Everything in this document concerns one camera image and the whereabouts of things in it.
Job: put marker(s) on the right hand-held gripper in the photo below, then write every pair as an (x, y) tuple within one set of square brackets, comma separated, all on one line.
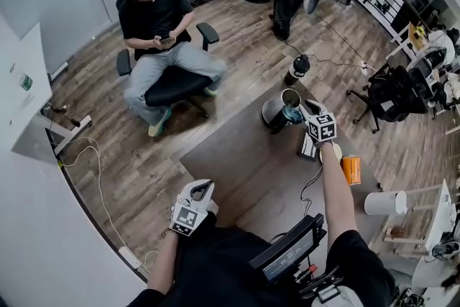
[(323, 127)]

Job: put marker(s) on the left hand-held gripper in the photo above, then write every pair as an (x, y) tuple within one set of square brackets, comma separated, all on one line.
[(187, 219)]

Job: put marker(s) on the person's right forearm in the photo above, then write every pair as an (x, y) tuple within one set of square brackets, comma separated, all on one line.
[(338, 197)]

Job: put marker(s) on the person's left forearm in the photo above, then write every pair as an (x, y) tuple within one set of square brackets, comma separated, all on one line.
[(163, 262)]

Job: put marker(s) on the black water bottle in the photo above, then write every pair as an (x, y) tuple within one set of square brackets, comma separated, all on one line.
[(297, 70)]

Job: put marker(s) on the white power strip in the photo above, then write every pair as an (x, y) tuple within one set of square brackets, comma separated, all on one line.
[(367, 67), (130, 257)]

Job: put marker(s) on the orange tissue box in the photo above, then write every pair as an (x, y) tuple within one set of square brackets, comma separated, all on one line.
[(351, 170)]

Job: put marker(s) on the person's black clothing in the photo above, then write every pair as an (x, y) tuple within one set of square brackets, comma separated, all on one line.
[(223, 269)]

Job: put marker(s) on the black chest-mounted monitor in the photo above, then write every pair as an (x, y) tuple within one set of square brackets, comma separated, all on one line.
[(287, 255)]

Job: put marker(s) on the white electric kettle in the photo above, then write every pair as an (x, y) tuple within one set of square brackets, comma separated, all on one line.
[(382, 203)]

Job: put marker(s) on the wooden desk with white legs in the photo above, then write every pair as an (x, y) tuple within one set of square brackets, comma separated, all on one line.
[(415, 37)]

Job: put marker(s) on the small potted plant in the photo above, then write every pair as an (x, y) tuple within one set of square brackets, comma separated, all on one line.
[(395, 233)]

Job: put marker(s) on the black smartphone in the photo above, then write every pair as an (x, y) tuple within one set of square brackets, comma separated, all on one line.
[(166, 40)]

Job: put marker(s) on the white side desk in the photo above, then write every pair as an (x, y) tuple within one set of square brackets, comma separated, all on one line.
[(32, 108)]

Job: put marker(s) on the black picture frame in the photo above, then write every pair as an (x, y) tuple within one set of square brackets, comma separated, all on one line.
[(307, 147)]

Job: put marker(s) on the black camera mount rig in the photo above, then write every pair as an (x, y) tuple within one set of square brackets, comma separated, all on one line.
[(320, 280)]

